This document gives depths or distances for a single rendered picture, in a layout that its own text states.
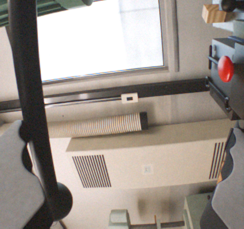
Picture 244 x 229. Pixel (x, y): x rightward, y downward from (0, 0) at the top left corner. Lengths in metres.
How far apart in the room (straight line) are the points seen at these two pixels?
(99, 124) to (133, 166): 0.47
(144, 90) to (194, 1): 0.78
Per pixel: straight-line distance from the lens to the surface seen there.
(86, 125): 1.63
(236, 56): 0.23
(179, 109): 1.75
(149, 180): 1.84
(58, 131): 1.73
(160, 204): 2.71
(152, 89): 1.54
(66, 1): 0.20
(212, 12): 0.49
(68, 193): 0.17
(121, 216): 2.15
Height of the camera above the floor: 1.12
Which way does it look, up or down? 6 degrees up
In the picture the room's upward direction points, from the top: 96 degrees counter-clockwise
